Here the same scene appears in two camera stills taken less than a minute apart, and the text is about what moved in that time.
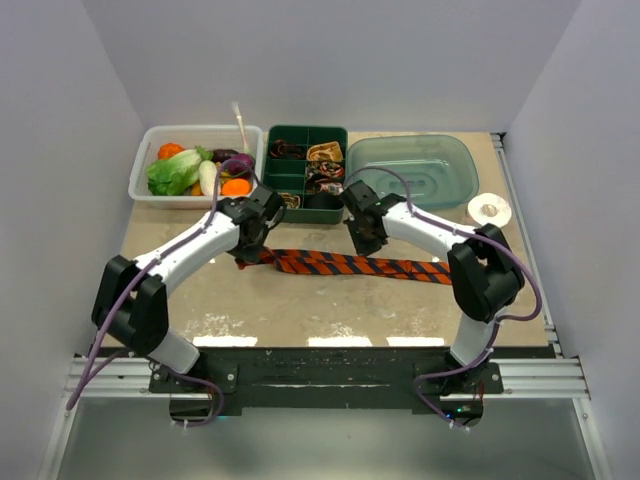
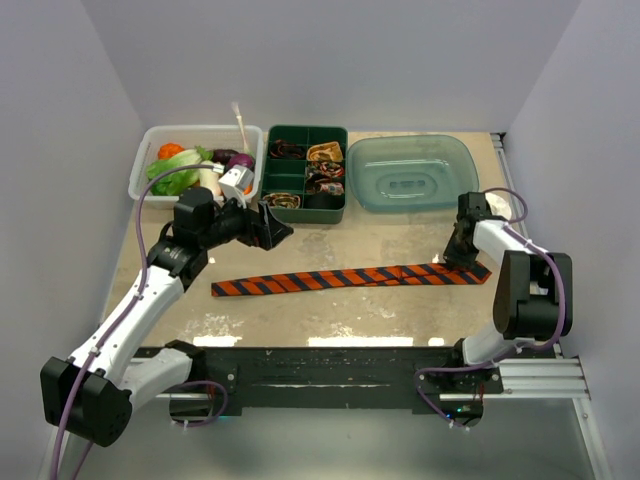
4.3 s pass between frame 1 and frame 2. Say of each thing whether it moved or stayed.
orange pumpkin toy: stayed
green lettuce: stayed
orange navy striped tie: moved
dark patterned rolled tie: stayed
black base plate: stayed
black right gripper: moved
